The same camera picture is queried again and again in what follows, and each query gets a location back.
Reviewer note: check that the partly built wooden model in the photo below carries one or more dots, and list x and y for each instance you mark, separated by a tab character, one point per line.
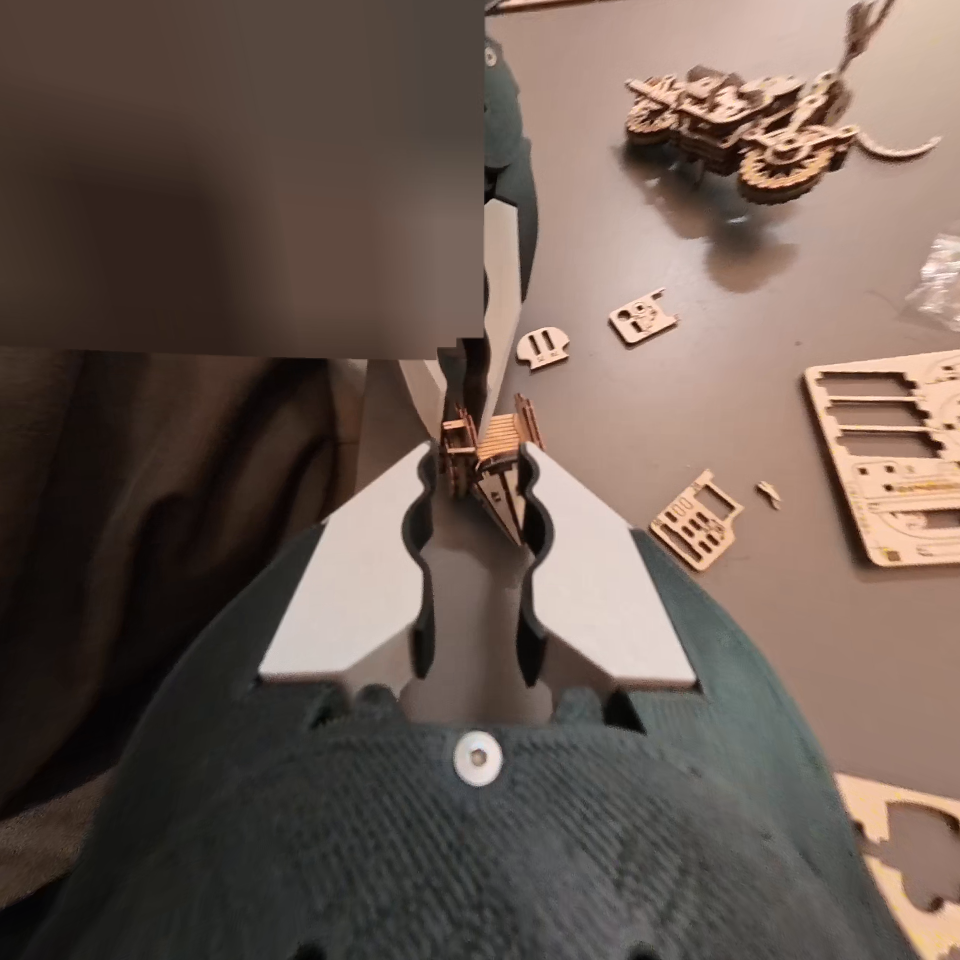
499	442

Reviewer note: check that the clear plastic bag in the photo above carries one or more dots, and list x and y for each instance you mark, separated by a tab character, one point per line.
941	285

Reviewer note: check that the grid-cut wooden puzzle piece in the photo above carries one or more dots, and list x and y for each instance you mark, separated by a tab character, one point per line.
679	536

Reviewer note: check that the wooden sheet with round cutouts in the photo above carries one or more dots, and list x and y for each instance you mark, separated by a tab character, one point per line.
862	806

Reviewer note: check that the wooden sheet with rectangular cutouts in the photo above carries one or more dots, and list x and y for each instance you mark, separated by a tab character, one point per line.
862	495

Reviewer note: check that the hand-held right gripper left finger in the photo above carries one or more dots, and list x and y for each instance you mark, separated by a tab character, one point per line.
352	592

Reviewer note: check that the tiny wooden scrap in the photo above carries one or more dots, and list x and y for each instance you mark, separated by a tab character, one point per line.
769	493

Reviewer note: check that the person's dark top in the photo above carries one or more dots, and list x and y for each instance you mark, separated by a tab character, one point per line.
150	525

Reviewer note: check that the dark grey desk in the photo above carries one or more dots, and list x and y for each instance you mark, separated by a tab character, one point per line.
750	675

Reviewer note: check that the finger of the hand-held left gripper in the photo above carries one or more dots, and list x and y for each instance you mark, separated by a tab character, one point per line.
420	382
501	255

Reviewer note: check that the round slotted wooden piece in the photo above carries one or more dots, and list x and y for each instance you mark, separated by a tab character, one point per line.
541	349

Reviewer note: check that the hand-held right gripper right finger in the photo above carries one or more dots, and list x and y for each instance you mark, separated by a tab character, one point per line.
600	592

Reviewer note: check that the wooden motorcycle model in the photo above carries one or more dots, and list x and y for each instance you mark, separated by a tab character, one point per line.
780	150

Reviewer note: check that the notched wooden puzzle piece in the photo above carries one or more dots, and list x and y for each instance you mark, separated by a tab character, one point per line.
626	322

